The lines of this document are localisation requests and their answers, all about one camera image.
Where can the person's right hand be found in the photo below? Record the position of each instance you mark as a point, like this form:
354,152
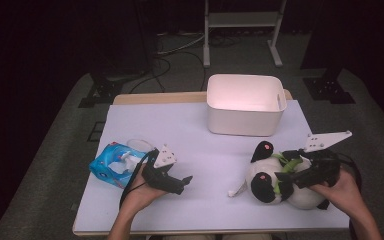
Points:
345,193

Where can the white wet wipe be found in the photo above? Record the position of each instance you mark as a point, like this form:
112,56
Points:
118,166

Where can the panda plush toy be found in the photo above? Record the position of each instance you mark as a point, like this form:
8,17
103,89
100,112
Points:
263,168

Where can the white plastic storage bin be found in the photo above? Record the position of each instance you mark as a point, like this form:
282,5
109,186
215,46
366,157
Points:
243,123

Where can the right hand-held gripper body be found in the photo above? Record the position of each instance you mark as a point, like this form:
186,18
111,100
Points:
323,170

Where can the blue wet wipes pack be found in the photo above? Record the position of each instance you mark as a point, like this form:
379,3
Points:
101,166

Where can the white metal stand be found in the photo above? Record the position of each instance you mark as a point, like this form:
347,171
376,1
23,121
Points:
240,19

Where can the person's left hand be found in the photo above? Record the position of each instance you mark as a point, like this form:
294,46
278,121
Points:
140,195

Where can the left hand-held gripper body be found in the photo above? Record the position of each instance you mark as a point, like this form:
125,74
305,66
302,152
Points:
156,173

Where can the black stand base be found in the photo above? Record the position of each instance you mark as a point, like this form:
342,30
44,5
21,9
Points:
328,90
101,91

